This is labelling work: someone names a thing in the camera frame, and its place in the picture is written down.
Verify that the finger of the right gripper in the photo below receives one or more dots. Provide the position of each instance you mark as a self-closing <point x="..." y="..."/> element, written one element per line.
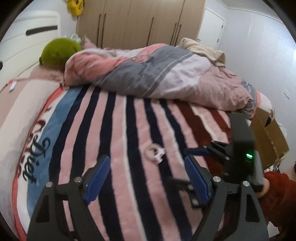
<point x="186" y="186"/>
<point x="200" y="151"/>

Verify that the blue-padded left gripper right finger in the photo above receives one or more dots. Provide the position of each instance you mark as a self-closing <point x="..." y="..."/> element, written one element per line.
<point x="215" y="193"/>

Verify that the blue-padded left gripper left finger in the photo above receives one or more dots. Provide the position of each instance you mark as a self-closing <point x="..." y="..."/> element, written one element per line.
<point x="62" y="213"/>

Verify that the red sleeved forearm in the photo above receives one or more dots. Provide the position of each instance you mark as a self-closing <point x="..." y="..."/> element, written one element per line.
<point x="278" y="204"/>

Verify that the person's right hand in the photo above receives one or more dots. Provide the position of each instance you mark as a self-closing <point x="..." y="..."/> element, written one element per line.
<point x="265" y="189"/>

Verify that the brown cardboard box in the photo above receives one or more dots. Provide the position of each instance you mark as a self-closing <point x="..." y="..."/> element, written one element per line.
<point x="269" y="139"/>

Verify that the white tape dispenser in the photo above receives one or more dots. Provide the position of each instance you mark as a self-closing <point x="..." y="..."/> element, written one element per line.
<point x="155" y="153"/>

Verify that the pink grey striped duvet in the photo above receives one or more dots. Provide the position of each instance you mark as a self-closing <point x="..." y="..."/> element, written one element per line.
<point x="161" y="71"/>

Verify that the striped pink bed blanket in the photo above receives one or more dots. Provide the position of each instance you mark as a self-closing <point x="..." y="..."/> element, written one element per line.
<point x="49" y="133"/>

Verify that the beige fleece blanket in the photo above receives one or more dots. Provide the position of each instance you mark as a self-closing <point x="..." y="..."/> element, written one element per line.
<point x="216" y="57"/>

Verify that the white door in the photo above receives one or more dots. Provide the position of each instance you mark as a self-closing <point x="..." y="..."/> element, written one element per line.
<point x="211" y="29"/>

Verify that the white paper tag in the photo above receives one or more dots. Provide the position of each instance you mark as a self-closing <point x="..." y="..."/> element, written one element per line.
<point x="12" y="84"/>

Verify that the beige wooden wardrobe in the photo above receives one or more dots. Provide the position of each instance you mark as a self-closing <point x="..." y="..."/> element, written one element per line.
<point x="131" y="24"/>

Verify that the green round pillow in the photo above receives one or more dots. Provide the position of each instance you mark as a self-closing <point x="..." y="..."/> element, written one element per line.
<point x="57" y="52"/>

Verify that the white headboard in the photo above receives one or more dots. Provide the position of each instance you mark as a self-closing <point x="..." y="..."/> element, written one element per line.
<point x="25" y="40"/>

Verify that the yellow hanging toy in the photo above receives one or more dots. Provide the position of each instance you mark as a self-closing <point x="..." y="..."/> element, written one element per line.
<point x="75" y="7"/>

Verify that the white wall switch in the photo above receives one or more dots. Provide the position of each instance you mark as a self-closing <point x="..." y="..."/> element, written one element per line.
<point x="286" y="93"/>

